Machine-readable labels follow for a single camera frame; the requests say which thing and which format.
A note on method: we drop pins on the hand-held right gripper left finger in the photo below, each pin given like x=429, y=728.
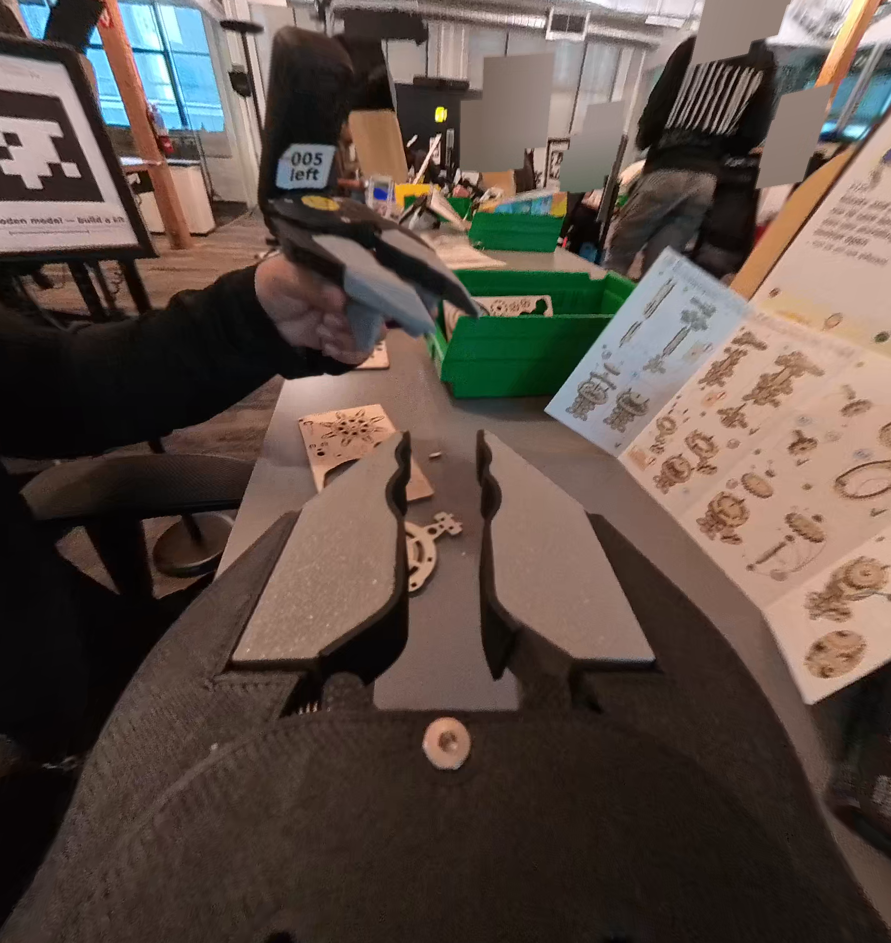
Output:
x=327, y=567

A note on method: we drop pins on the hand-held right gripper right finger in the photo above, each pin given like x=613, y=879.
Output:
x=556, y=567

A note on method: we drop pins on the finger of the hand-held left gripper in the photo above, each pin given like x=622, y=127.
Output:
x=438, y=280
x=386, y=287

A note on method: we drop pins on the round wooden model part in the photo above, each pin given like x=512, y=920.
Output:
x=427, y=549

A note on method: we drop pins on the person's left forearm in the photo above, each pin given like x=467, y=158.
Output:
x=121, y=368

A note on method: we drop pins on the person's left hand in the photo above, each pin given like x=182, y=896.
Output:
x=298, y=302

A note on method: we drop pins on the small flat wooden sheet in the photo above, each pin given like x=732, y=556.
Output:
x=375, y=359

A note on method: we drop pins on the wooden part sheet in bin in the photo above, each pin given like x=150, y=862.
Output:
x=508, y=306

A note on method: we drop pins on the cardboard sheet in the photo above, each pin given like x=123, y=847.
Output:
x=378, y=144

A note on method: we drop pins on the small green plastic bin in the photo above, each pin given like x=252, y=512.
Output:
x=515, y=230

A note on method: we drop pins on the large green plastic bin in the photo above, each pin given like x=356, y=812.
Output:
x=519, y=353

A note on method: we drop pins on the laser-cut wooden part sheet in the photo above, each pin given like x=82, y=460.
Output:
x=357, y=442

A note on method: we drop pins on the white cabinet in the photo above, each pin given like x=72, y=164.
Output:
x=180, y=199

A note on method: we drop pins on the black office chair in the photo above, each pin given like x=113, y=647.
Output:
x=136, y=486

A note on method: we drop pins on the unfolded paper instruction sheet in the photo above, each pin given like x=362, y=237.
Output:
x=747, y=471

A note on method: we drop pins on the framed black-and-white tag sign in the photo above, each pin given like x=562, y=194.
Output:
x=40, y=147

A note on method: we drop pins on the person's dark clothing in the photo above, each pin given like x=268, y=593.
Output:
x=18, y=626

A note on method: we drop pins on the black cardboard box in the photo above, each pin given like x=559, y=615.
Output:
x=876, y=773

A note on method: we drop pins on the instruction poster board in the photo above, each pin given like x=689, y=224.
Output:
x=851, y=236

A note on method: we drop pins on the orange wooden post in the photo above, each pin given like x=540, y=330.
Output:
x=143, y=125

